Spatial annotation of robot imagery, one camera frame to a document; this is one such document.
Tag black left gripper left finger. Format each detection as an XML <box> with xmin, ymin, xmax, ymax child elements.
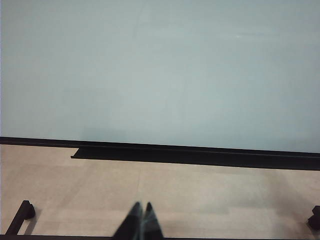
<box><xmin>116</xmin><ymin>201</ymin><xmax>144</xmax><ymax>239</ymax></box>

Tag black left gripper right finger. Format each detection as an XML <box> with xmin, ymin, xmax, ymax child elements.
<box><xmin>143</xmin><ymin>201</ymin><xmax>165</xmax><ymax>238</ymax></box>

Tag black whiteboard marker tray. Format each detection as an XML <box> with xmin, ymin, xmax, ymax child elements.
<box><xmin>70</xmin><ymin>146</ymin><xmax>320</xmax><ymax>172</ymax></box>

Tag black caster wheel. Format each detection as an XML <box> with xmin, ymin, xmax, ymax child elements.
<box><xmin>23</xmin><ymin>203</ymin><xmax>36</xmax><ymax>221</ymax></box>
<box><xmin>307</xmin><ymin>204</ymin><xmax>320</xmax><ymax>229</ymax></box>

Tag white glossy whiteboard black frame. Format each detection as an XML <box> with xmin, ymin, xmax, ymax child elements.
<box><xmin>0</xmin><ymin>0</ymin><xmax>320</xmax><ymax>161</ymax></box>

